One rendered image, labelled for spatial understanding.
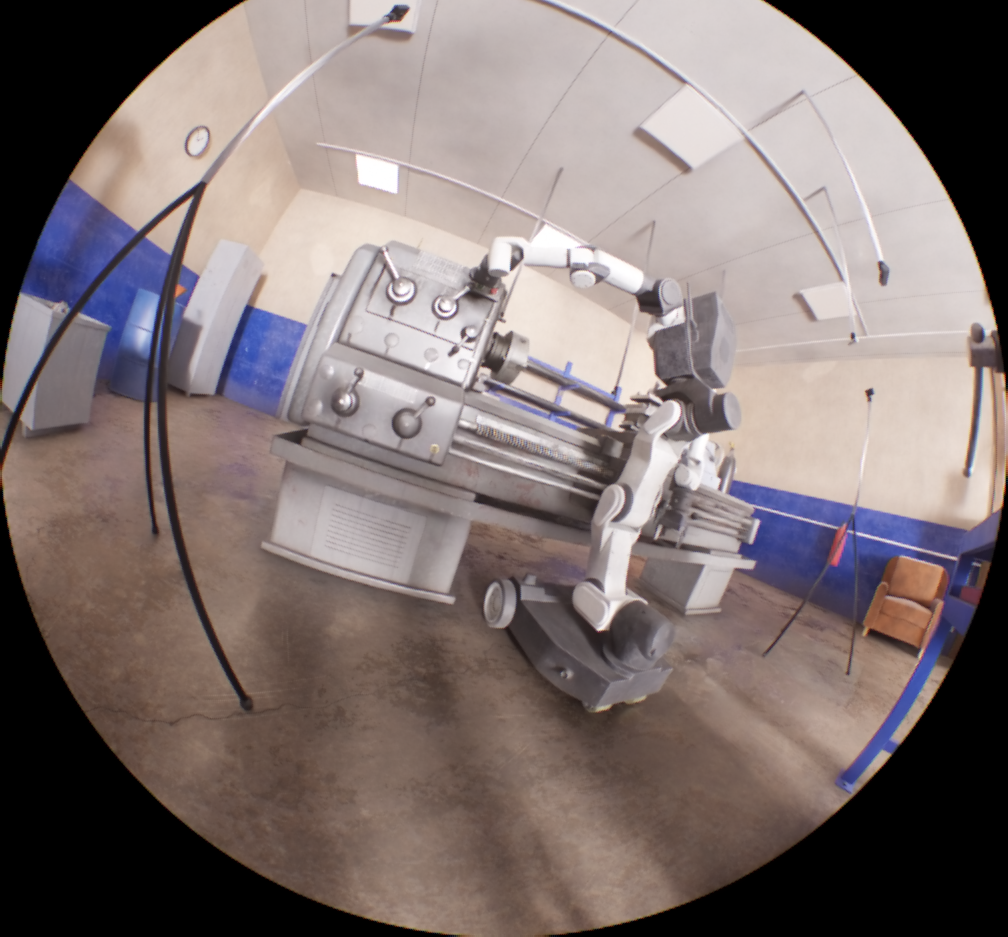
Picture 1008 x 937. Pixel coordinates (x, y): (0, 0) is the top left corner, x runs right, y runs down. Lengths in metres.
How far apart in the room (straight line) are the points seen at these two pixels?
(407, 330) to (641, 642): 1.29
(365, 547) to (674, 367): 1.27
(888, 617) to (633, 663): 3.50
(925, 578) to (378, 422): 4.86
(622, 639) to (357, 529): 0.97
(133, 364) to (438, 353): 2.80
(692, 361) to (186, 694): 1.59
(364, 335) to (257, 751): 1.26
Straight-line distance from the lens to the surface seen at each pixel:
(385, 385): 1.09
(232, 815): 0.73
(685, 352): 1.13
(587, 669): 1.02
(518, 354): 1.47
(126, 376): 3.40
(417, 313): 1.26
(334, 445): 1.30
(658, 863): 0.90
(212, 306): 4.31
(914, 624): 4.24
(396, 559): 1.31
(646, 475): 1.12
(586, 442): 1.46
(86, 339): 2.08
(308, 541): 1.34
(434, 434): 1.10
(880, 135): 3.23
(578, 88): 3.05
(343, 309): 1.31
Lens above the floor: 0.69
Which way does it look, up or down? 2 degrees up
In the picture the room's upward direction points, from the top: 19 degrees clockwise
